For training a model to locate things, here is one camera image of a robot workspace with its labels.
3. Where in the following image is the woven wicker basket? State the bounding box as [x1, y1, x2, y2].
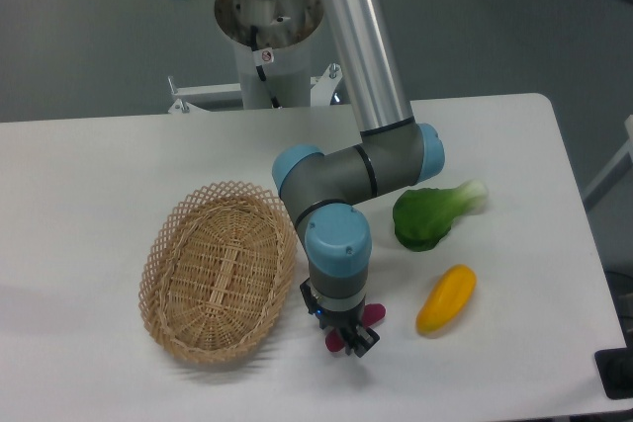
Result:
[138, 181, 298, 364]

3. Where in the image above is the black device at right edge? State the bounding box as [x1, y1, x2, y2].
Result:
[594, 348, 632, 400]

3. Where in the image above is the green bok choy toy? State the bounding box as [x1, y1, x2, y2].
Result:
[392, 180, 489, 252]

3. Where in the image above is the purple sweet potato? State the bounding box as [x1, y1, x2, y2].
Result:
[325, 303, 386, 353]

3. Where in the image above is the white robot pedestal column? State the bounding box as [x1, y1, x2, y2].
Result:
[215, 0, 323, 110]

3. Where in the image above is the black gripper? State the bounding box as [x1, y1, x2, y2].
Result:
[300, 279, 380, 357]

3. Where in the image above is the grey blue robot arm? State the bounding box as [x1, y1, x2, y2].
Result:
[233, 0, 444, 356]

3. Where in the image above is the white metal frame bracket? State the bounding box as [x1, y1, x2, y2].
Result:
[167, 63, 345, 115]

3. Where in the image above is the white frame leg right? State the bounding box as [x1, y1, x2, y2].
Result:
[582, 116, 632, 212]

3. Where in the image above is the black cable on pedestal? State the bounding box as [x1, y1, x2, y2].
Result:
[249, 26, 283, 110]

